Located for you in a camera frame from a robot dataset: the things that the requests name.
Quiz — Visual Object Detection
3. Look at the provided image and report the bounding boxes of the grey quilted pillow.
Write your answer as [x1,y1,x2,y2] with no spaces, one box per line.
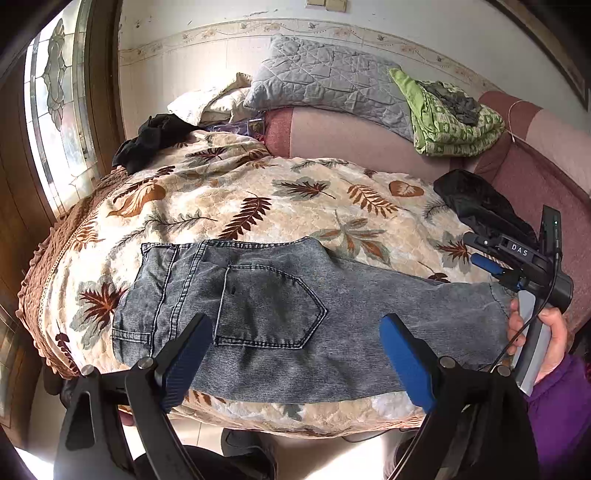
[245,34,413,141]

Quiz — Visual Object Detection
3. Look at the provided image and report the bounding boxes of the brown ruffled bed cover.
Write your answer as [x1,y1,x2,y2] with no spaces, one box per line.
[15,167,127,379]

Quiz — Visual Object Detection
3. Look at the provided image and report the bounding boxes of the stained glass window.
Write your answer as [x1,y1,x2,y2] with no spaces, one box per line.
[24,1,100,218]

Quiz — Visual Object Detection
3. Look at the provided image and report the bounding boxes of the cream leaf pattern blanket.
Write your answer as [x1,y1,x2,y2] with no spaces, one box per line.
[40,132,497,438]

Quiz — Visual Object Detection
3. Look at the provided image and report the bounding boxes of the person right hand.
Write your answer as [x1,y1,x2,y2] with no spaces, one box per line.
[506,298,574,384]

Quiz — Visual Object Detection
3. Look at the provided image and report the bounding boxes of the cream patterned pillow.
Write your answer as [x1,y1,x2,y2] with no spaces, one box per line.
[167,72,257,127]

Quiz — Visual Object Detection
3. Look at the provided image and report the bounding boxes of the black garment near window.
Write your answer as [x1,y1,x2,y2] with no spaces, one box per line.
[112,114,197,175]

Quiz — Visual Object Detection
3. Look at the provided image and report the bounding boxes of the purple right sleeve forearm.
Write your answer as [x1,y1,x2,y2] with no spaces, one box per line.
[528,355,590,479]

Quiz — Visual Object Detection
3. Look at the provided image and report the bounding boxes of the purple small box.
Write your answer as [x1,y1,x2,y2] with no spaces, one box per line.
[206,117,264,141]

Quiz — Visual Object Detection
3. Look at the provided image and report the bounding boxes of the green patterned folded blanket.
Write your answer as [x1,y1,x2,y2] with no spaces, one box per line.
[389,68,506,157]

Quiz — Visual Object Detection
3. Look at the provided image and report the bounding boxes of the grey washed denim pants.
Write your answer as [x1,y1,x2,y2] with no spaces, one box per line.
[111,238,513,404]

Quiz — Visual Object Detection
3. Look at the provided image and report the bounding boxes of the black cloth on sofa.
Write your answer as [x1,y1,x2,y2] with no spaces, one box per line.
[434,169,539,249]

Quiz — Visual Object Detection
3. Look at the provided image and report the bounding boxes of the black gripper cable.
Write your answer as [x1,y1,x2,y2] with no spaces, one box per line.
[341,248,560,444]

